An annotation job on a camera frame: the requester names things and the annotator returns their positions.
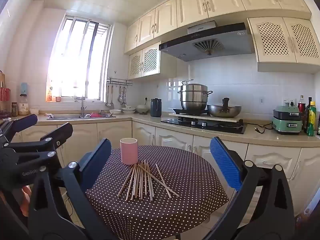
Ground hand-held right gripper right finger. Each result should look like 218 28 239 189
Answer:
200 137 297 240

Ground steel faucet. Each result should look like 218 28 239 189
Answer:
74 96 87 118

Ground black electric kettle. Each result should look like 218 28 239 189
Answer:
150 98 162 118

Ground black power cord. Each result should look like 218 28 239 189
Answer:
254 122 274 134

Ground red oven mitt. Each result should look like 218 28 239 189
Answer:
0 87 12 102

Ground person's left hand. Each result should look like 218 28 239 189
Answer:
19 184 33 217

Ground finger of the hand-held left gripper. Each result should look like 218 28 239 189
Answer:
0 114 38 145
5 122 73 165

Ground bunch of wooden chopsticks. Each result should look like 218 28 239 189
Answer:
117 159 180 201

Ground grey range hood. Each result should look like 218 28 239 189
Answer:
159 20 255 62

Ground steel wok with black handle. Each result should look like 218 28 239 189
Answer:
207 97 242 118

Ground cream upper cabinets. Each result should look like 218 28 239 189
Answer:
124 0 312 55

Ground steel skimmer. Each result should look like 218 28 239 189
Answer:
117 86 127 107

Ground large cream lattice cabinet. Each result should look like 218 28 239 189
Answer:
247 17 320 74

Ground kitchen window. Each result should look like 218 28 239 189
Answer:
46 14 112 103

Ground steel utensil rail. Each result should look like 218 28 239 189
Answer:
107 77 133 85

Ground black portable cooktop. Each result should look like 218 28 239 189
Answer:
168 107 210 117

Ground dark glass bottle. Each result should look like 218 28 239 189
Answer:
302 97 313 133

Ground small cream lattice cabinet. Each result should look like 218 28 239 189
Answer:
128 42 177 80

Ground stainless steel steamer pot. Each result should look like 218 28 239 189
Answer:
177 79 213 110

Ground green and yellow bottle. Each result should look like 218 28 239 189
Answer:
306 101 317 137

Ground pink cup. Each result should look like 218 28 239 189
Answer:
120 138 138 165

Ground stack of grey bowls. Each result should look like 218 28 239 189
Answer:
136 104 150 115

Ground black gas stove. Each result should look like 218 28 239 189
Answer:
161 116 248 135

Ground steel sink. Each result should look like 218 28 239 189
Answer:
47 113 117 120

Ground brown polka dot tablecloth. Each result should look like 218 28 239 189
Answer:
85 145 230 240

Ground green electric cooker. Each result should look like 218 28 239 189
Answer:
272 106 302 135

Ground light wooden board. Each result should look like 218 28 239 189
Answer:
168 112 241 123

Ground glass jar with white label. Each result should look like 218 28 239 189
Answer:
18 94 29 116

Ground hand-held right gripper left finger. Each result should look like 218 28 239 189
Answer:
27 138 118 240

